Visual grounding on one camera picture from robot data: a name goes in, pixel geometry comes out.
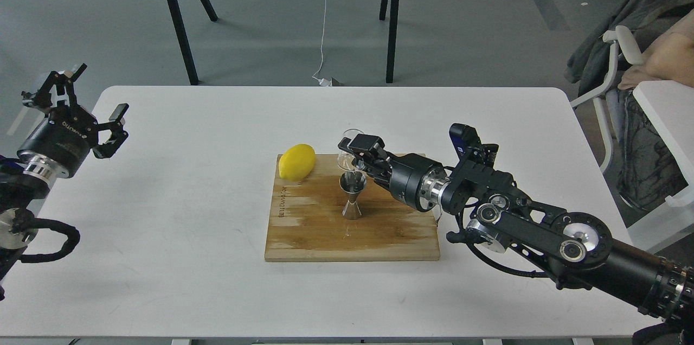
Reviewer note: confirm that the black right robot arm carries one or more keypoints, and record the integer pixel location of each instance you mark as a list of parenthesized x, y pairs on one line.
[(522, 237)]

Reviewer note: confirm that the yellow lemon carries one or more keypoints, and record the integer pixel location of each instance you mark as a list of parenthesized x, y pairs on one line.
[(297, 162)]

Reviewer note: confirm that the person forearm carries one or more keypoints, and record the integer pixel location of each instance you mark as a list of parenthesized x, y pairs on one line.
[(669, 57)]

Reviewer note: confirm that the grey jacket on chair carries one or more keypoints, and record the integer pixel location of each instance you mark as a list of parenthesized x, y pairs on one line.
[(588, 64)]

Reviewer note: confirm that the steel double jigger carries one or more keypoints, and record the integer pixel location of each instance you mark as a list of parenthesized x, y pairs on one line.
[(352, 184)]

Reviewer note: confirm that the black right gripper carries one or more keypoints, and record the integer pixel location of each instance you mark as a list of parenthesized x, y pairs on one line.
[(412, 179)]

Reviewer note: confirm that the clear glass measuring cup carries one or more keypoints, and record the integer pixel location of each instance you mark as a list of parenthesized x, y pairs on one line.
[(346, 160)]

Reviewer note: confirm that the white side table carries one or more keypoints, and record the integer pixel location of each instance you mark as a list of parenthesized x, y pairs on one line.
[(669, 107)]

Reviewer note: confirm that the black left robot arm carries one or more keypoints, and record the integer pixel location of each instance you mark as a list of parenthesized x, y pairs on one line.
[(21, 184)]

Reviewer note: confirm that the wooden cutting board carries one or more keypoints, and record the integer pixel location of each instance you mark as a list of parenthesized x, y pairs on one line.
[(316, 221)]

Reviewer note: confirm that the white office chair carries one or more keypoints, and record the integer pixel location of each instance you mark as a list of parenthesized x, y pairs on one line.
[(649, 172)]

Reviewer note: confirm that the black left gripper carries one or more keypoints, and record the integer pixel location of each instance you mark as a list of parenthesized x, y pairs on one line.
[(66, 135)]

